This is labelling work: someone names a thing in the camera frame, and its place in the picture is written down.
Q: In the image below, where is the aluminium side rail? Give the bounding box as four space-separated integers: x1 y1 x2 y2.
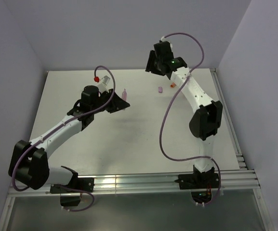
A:
210 68 248 170

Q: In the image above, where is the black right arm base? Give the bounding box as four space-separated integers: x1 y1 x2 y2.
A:
174 172 220 205

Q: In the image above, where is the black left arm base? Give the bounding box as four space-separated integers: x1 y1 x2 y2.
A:
50 178 95 212

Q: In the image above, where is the purple highlighter pen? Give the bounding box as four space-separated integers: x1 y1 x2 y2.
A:
121 89 127 101

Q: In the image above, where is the aluminium mounting rail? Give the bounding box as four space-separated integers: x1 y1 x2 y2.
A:
7 169 261 197

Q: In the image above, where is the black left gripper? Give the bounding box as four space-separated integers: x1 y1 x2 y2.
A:
91 89 130 114

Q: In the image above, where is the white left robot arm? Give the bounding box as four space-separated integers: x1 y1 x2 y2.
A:
8 85 130 192

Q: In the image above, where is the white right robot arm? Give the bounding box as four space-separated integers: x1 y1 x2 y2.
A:
146 38 223 188

